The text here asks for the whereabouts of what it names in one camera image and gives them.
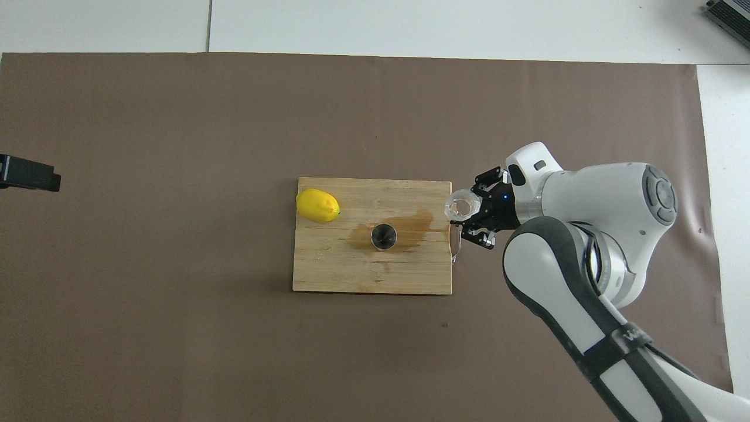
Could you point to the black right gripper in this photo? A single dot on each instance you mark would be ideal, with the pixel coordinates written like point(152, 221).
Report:
point(501, 208)

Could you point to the clear textured glass cup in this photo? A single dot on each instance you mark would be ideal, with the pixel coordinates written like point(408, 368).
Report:
point(452, 206)

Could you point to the steel double jigger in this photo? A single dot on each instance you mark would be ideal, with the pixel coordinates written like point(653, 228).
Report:
point(384, 237)

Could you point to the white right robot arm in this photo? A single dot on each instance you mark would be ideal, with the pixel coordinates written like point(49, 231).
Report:
point(615, 199)

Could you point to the yellow lemon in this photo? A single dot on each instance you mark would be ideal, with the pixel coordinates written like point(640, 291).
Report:
point(317, 206)

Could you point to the brown paper table mat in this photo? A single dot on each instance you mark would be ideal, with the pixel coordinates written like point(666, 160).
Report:
point(234, 351)

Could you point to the grey finned metal device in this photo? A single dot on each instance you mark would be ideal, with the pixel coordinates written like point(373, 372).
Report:
point(731, 13)

